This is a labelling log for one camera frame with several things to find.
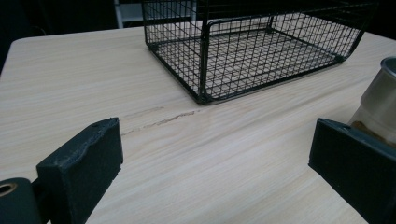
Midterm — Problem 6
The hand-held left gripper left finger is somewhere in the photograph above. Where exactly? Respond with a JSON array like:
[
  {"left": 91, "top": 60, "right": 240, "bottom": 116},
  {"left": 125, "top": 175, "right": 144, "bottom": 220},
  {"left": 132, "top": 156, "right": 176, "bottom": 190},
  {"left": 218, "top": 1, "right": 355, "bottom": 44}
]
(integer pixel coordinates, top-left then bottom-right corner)
[{"left": 35, "top": 117, "right": 124, "bottom": 224}]

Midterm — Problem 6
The black wire basket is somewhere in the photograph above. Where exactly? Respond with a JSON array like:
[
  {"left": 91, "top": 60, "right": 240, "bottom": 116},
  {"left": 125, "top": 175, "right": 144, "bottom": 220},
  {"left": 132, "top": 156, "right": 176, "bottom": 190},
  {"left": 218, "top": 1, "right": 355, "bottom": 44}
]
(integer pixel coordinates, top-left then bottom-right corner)
[{"left": 141, "top": 0, "right": 379, "bottom": 105}]

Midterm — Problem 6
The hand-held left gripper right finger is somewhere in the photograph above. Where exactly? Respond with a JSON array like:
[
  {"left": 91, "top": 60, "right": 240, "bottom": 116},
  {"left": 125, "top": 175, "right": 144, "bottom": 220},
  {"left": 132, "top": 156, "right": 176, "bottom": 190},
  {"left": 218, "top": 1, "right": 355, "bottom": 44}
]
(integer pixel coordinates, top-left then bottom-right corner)
[{"left": 308, "top": 118, "right": 396, "bottom": 224}]

